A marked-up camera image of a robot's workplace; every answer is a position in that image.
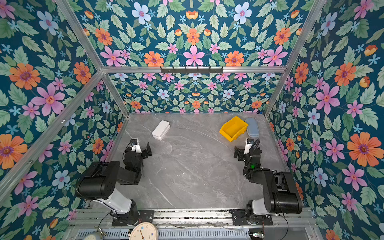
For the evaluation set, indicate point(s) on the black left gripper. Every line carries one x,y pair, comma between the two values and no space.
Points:
144,150

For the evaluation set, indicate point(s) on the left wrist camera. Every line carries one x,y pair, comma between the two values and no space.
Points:
135,146

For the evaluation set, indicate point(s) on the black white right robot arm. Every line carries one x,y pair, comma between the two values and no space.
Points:
279,192

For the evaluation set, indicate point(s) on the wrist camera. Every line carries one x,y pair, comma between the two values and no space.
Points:
135,146
248,145

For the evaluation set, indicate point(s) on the round white clock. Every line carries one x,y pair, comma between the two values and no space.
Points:
144,231

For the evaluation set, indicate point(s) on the white plastic box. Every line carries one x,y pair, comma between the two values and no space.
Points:
161,130

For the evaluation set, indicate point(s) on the light blue glasses case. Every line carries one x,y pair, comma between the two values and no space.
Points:
252,129

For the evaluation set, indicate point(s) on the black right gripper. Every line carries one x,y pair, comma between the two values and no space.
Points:
240,152

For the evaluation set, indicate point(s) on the yellow plastic bin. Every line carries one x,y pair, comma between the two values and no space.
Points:
232,129

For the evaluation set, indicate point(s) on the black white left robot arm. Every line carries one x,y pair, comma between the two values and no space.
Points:
98,184

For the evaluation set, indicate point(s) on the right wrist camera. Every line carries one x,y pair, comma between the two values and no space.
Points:
248,145

